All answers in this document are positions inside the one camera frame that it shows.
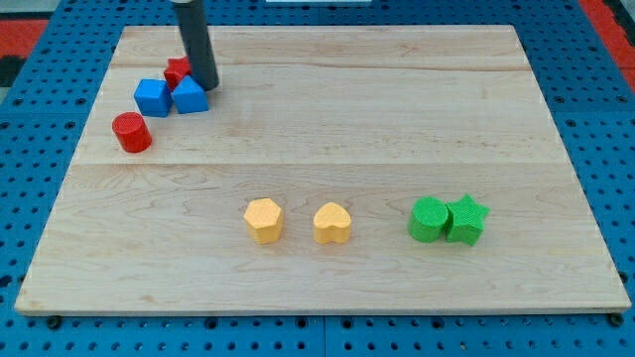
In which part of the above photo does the blue cube block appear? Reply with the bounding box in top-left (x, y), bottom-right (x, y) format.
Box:
top-left (134, 78), bottom-right (173, 117)

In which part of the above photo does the light wooden board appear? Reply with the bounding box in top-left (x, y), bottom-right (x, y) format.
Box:
top-left (15, 25), bottom-right (631, 316)

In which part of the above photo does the red star block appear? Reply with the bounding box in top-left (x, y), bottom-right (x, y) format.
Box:
top-left (164, 57), bottom-right (191, 91)

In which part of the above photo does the green star block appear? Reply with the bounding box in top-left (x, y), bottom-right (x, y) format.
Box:
top-left (445, 194), bottom-right (490, 246)

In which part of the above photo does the red cylinder block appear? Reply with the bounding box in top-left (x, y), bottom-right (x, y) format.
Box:
top-left (111, 112), bottom-right (152, 153)

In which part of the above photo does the blue triangular block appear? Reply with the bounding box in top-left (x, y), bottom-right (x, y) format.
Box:
top-left (172, 75), bottom-right (209, 114)

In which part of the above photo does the yellow hexagon block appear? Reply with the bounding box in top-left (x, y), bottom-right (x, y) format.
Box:
top-left (243, 198), bottom-right (284, 244)

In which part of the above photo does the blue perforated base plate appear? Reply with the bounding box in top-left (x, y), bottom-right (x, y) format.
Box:
top-left (1, 0), bottom-right (634, 356)

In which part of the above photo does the green cylinder block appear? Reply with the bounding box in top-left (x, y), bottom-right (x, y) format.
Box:
top-left (408, 196), bottom-right (449, 243)

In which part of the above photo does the yellow heart block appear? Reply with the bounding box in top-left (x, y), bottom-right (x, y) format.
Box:
top-left (313, 202), bottom-right (352, 244)

